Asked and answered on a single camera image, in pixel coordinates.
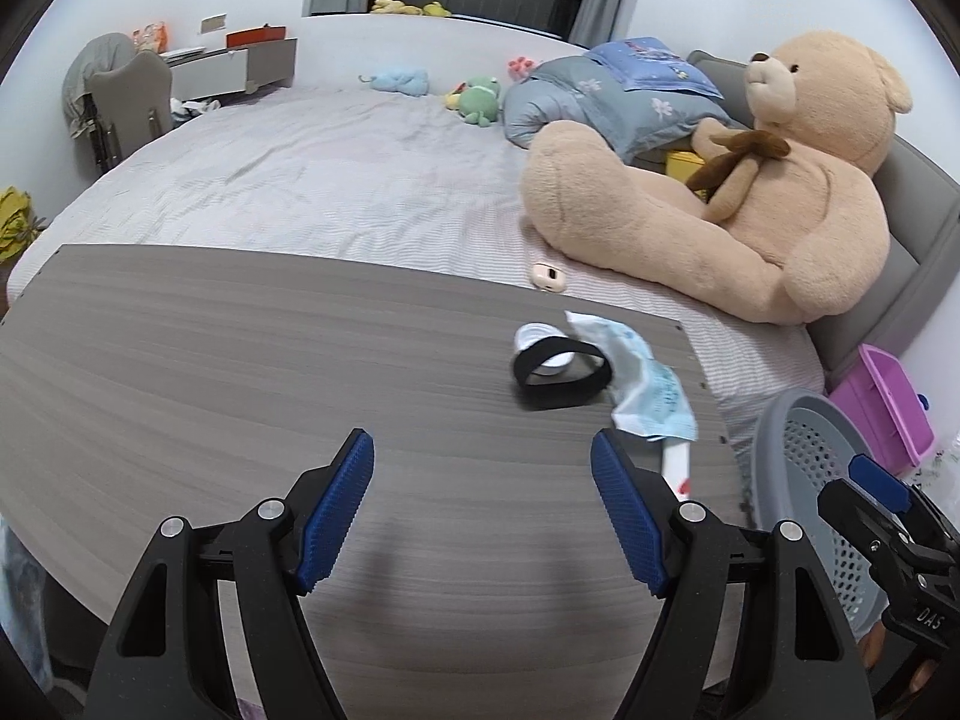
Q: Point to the purple plastic bin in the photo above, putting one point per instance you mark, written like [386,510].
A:
[877,396]

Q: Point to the blue patterned pillow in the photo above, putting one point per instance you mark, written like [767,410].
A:
[647,64]

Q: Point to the grey clothing on chair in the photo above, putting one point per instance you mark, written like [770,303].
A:
[103,53]

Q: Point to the small beige earbud case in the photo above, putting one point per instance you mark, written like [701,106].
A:
[547,277]

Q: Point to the orange red box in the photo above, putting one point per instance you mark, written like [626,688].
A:
[252,36]

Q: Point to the bed with grey sheet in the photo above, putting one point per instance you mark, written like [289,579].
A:
[330,168]

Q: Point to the green frog plush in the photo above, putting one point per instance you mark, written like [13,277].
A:
[477,100]

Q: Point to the yellow plush toys on sill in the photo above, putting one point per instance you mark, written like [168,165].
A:
[399,7]

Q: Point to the pink plush toy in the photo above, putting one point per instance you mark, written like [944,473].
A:
[521,67]

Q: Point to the translucent plastic bag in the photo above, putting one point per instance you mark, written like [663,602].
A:
[940,479]

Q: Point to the grey blue folded quilt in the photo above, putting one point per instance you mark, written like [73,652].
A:
[577,89]

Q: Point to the large beige teddy bear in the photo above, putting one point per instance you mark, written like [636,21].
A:
[595,209]

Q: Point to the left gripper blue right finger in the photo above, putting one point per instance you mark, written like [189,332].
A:
[620,485]

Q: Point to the person's right hand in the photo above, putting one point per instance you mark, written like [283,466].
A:
[877,651]

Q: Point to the blue wet wipes pack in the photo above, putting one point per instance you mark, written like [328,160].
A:
[648,398]

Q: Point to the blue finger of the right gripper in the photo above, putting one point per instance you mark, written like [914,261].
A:
[877,481]

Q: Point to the grey white desk drawer unit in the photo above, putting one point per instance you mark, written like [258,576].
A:
[226,72]

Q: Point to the white round lid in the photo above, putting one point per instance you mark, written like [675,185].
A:
[544,349]

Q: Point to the grey chair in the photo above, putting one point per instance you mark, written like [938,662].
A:
[132,107]

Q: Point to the grey perforated trash basket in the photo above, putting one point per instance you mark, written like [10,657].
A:
[802,442]

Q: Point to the white red card box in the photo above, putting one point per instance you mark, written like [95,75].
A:
[675,466]

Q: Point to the light blue plush toy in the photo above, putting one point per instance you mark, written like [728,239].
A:
[413,82]

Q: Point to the yellow cloth bag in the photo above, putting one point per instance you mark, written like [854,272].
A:
[19,227]

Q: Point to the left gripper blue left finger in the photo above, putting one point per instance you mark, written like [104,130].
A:
[333,496]

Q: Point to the yellow box behind bear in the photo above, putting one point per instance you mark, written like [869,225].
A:
[681,164]

